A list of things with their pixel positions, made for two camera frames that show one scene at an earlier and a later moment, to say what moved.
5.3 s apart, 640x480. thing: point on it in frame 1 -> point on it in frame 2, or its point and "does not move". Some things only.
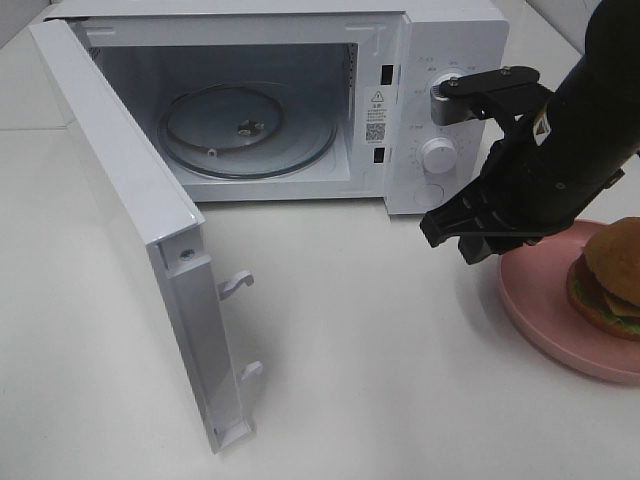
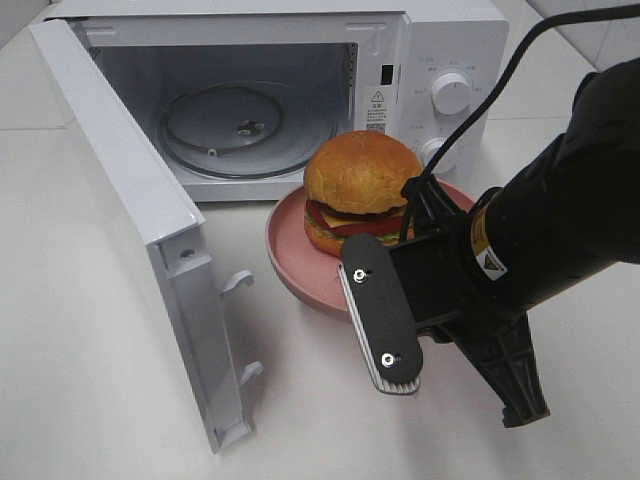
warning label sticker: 376,116 does not move
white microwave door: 170,227 does not move
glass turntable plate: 247,130 does not move
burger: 603,282 -> 353,186
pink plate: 533,287 -> 311,275
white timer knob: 439,155 does not move
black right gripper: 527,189 -> 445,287
